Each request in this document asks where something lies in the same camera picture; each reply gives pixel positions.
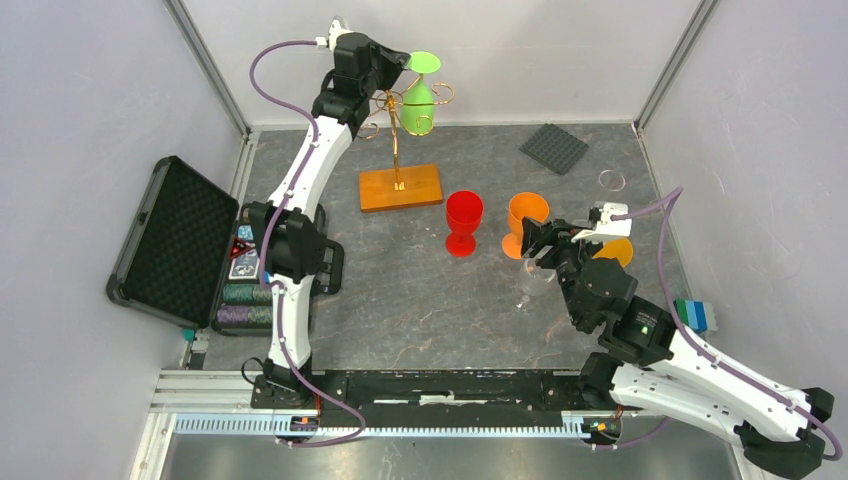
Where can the yellow wine glass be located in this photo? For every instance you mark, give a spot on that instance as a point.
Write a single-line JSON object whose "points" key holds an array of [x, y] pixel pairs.
{"points": [[620, 249]]}

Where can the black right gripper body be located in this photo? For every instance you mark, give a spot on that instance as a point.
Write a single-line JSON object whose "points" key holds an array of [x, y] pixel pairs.
{"points": [[566, 257]]}

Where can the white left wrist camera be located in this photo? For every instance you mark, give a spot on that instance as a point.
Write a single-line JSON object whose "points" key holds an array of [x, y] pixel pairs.
{"points": [[337, 28]]}

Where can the dark grey building plate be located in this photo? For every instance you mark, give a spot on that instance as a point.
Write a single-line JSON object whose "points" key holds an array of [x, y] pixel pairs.
{"points": [[554, 148]]}

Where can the clear wine glass front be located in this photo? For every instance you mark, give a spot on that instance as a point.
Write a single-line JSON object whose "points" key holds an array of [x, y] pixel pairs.
{"points": [[609, 187]]}

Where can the clear wine glass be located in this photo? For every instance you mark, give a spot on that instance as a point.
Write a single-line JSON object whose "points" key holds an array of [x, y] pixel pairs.
{"points": [[609, 187], [533, 281]]}

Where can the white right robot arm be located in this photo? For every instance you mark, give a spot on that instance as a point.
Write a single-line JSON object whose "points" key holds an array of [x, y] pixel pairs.
{"points": [[648, 359]]}

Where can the red wine glass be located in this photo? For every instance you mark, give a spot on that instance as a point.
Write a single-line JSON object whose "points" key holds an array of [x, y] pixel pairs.
{"points": [[464, 211]]}

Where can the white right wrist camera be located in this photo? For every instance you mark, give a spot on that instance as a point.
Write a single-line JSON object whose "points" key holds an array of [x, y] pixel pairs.
{"points": [[607, 222]]}

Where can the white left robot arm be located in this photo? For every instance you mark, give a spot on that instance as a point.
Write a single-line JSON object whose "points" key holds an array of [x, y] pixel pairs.
{"points": [[291, 246]]}

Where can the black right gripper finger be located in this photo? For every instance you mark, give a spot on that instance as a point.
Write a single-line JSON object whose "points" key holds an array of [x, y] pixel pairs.
{"points": [[561, 227], [531, 236]]}

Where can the green blue brick stack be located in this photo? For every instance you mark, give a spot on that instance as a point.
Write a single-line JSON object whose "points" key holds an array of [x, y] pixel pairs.
{"points": [[697, 315]]}

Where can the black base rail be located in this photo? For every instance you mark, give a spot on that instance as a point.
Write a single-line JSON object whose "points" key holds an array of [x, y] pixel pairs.
{"points": [[406, 404]]}

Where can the black poker chip case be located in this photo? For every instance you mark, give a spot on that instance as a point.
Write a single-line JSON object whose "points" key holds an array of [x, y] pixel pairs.
{"points": [[191, 256]]}

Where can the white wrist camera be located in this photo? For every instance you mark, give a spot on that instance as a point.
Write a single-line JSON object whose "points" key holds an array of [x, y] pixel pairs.
{"points": [[337, 28], [607, 222]]}

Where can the orange wine glass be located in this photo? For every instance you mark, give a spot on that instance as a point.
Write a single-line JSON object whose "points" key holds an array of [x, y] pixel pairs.
{"points": [[521, 205]]}

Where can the green wine glass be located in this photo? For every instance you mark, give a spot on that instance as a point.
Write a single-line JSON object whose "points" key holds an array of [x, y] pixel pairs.
{"points": [[417, 111]]}

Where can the gold wire glass rack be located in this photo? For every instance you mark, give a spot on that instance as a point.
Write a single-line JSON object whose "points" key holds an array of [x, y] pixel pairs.
{"points": [[402, 187]]}

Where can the clear wine glass back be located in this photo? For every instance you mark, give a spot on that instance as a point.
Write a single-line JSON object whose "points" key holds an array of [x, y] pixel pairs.
{"points": [[533, 281]]}

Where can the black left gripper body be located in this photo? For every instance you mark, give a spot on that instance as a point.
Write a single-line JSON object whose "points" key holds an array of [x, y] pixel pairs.
{"points": [[377, 79]]}

